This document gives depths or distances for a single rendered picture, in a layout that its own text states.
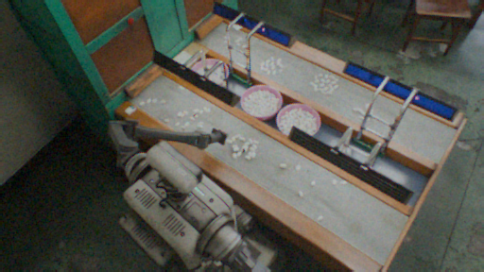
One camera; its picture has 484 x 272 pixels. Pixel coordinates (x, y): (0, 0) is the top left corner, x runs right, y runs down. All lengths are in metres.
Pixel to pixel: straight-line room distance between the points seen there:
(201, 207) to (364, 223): 1.04
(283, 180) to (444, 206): 1.43
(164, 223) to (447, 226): 2.25
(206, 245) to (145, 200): 0.26
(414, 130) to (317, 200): 0.77
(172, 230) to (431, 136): 1.70
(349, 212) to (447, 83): 2.13
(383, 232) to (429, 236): 0.96
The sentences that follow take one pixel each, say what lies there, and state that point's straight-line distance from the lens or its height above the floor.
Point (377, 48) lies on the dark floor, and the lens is 4.01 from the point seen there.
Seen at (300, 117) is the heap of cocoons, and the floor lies 0.73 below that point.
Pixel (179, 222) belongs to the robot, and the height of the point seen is 1.45.
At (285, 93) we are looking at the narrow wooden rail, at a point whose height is 0.76.
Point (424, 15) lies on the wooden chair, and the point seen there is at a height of 0.44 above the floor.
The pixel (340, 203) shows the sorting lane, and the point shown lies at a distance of 2.07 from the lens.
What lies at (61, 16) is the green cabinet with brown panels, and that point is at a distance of 2.08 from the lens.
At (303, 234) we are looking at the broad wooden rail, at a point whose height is 0.77.
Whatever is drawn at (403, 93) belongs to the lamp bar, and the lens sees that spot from 2.14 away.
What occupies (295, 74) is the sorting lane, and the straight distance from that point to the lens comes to 2.59.
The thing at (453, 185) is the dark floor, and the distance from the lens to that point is 3.25.
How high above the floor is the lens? 2.59
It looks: 56 degrees down
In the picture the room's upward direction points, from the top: 5 degrees counter-clockwise
